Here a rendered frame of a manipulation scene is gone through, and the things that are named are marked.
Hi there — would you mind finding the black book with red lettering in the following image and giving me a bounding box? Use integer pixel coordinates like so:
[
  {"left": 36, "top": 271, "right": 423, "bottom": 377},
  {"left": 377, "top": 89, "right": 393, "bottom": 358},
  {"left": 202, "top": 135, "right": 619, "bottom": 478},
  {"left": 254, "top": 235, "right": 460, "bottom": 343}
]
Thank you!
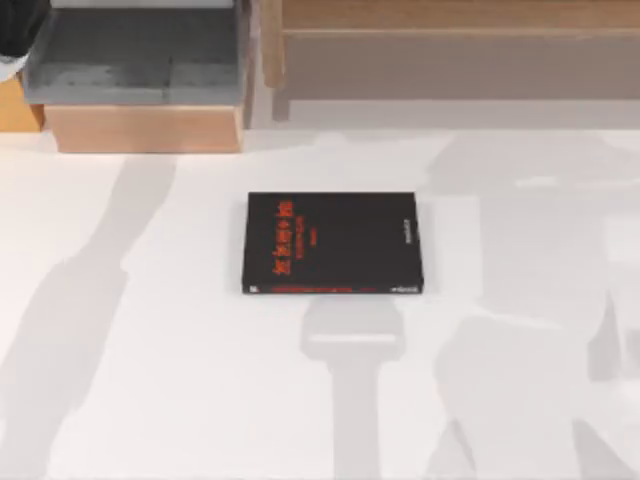
[{"left": 241, "top": 191, "right": 426, "bottom": 296}]

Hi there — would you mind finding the pale wooden drawer front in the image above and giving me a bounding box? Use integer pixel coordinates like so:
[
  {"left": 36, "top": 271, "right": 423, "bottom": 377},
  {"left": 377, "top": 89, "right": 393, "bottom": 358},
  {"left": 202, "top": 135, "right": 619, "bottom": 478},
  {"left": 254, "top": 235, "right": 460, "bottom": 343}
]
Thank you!
[{"left": 43, "top": 103, "right": 245, "bottom": 154}]

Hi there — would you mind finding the pulled-out drawer with grey inside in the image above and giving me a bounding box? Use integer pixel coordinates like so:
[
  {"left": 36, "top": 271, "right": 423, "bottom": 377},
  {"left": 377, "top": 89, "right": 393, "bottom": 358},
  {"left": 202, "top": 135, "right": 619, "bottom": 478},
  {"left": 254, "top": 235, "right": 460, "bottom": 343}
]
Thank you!
[{"left": 23, "top": 0, "right": 250, "bottom": 107}]

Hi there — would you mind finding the orange wooden cupboard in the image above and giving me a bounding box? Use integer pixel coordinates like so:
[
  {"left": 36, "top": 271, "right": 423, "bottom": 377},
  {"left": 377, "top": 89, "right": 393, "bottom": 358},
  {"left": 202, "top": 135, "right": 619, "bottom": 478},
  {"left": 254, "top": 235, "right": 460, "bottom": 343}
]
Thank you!
[{"left": 0, "top": 72, "right": 47, "bottom": 133}]

